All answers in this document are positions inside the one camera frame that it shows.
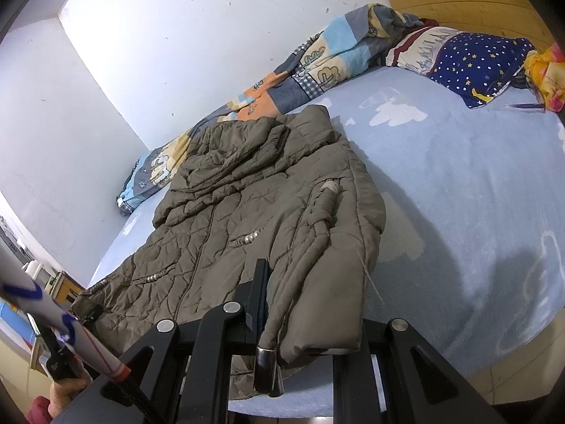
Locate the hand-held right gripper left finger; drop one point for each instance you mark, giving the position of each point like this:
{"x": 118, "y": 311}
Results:
{"x": 247, "y": 313}

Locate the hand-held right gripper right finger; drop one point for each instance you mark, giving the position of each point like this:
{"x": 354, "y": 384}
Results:
{"x": 399, "y": 349}

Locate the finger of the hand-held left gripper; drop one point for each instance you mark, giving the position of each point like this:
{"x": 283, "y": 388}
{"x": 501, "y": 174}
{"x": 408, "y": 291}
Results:
{"x": 90, "y": 316}

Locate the olive padded jacket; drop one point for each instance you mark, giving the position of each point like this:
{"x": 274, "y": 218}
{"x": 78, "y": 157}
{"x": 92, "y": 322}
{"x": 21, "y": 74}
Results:
{"x": 247, "y": 212}

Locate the person's left hand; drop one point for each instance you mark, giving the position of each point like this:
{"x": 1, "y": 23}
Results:
{"x": 66, "y": 395}

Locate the wooden cabinet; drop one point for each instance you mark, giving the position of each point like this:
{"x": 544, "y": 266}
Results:
{"x": 66, "y": 289}

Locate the light blue cloud bed sheet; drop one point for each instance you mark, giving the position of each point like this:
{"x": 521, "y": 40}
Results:
{"x": 441, "y": 176}

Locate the patchwork cartoon quilt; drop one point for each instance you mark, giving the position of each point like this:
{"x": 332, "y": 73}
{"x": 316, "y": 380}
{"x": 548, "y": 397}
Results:
{"x": 309, "y": 62}

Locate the thin dark stick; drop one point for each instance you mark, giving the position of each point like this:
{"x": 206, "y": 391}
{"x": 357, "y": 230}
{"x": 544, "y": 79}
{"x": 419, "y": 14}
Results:
{"x": 527, "y": 107}

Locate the navy star print pillow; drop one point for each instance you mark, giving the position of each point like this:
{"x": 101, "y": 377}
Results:
{"x": 476, "y": 62}

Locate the yellow patterned cloth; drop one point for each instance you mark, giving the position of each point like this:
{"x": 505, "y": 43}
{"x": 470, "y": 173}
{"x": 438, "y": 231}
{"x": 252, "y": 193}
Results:
{"x": 547, "y": 75}

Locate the wooden headboard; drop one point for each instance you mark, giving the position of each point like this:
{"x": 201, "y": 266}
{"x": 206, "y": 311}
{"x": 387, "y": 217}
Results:
{"x": 463, "y": 0}

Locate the wooden bed frame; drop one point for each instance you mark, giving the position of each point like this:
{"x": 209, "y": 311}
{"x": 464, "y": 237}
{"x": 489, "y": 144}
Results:
{"x": 521, "y": 362}

